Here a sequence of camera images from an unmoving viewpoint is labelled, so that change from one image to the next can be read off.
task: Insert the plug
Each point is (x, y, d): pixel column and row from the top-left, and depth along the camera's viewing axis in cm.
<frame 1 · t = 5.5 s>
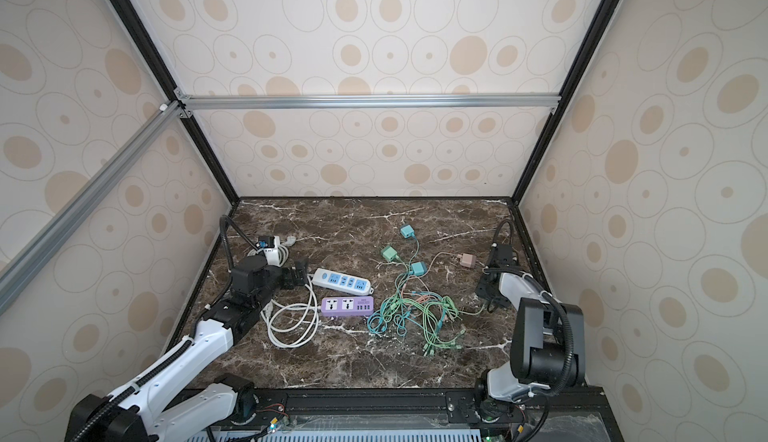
left hand: (300, 255, 81), fingers open
right hand: (493, 291, 93), fingers open
white blue power strip: (342, 281, 96), point 2 cm above the table
purple power strip: (347, 306, 90), point 3 cm above the table
light green charger plug: (390, 254, 103), point 2 cm above the table
teal charger plug middle: (418, 269, 99), point 2 cm above the table
teal charger plug far: (407, 231, 109), point 2 cm above the table
pink charger plug: (467, 259, 102), point 2 cm above the table

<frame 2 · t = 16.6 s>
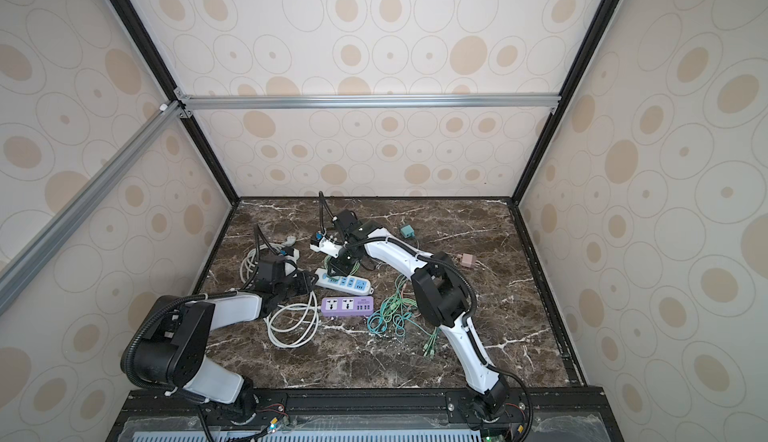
left hand: (321, 271, 93), fingers open
right hand: (333, 267, 93), fingers open
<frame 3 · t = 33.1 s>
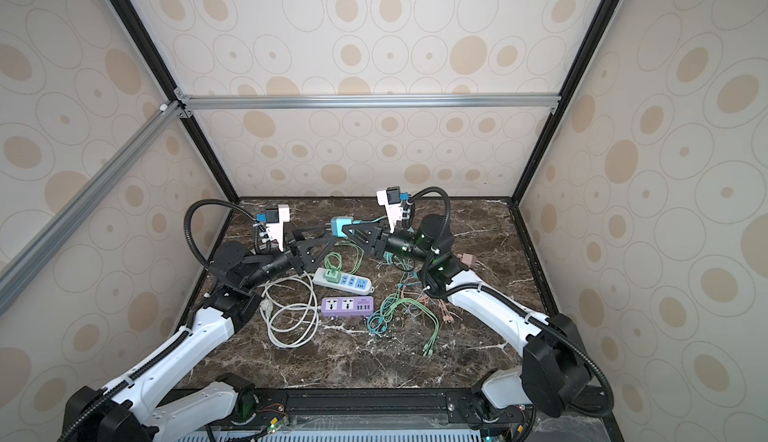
left hand: (334, 239, 63), fingers open
right hand: (346, 231, 64), fingers open
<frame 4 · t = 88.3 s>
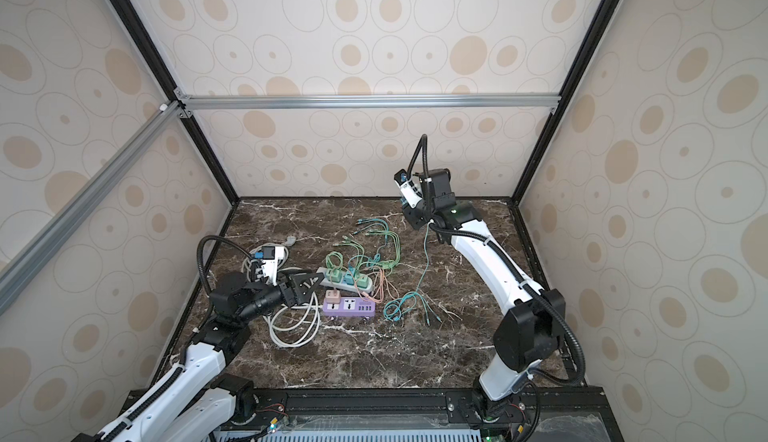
left hand: (321, 276, 72), fingers open
right hand: (414, 200, 83), fingers open
pink charger plug: (332, 296, 87), point 8 cm above the table
